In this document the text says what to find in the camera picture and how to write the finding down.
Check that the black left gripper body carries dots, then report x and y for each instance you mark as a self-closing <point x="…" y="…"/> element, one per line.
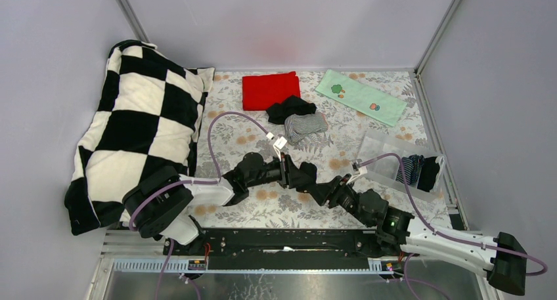
<point x="278" y="171"/>

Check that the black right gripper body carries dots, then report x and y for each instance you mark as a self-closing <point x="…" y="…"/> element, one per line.
<point x="345" y="197"/>

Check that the black underwear beige waistband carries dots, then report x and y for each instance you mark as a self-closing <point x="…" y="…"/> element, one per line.
<point x="307" y="176"/>

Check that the grey striped underwear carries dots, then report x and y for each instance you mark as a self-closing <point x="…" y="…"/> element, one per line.
<point x="297" y="127"/>

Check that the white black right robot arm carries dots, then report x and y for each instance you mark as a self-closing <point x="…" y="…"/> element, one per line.
<point x="501" y="259"/>

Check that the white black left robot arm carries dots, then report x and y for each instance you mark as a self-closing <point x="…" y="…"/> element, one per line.
<point x="156" y="204"/>

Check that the navy striped rolled underwear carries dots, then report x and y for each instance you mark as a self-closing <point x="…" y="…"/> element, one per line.
<point x="410" y="169"/>

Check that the black rolled underwear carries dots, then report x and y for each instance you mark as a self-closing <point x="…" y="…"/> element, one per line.
<point x="429" y="174"/>

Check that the floral table cloth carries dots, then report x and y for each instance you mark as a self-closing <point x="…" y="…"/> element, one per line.
<point x="228" y="133"/>

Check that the clear plastic organizer box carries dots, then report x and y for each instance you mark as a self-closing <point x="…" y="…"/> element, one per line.
<point x="384" y="171"/>

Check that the black crumpled garment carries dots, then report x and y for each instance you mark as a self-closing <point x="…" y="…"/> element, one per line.
<point x="293" y="105"/>

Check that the red folded cloth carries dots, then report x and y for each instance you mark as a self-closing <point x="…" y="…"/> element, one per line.
<point x="259" y="92"/>

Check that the mint green printed cloth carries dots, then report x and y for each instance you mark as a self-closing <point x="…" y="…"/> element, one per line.
<point x="363" y="98"/>

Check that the black white checkered blanket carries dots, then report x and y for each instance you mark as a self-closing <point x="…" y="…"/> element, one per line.
<point x="149" y="117"/>

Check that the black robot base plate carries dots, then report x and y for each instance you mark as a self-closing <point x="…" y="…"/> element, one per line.
<point x="234" y="241"/>

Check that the aluminium frame rail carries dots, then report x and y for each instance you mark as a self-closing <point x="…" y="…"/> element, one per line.
<point x="134" y="268"/>

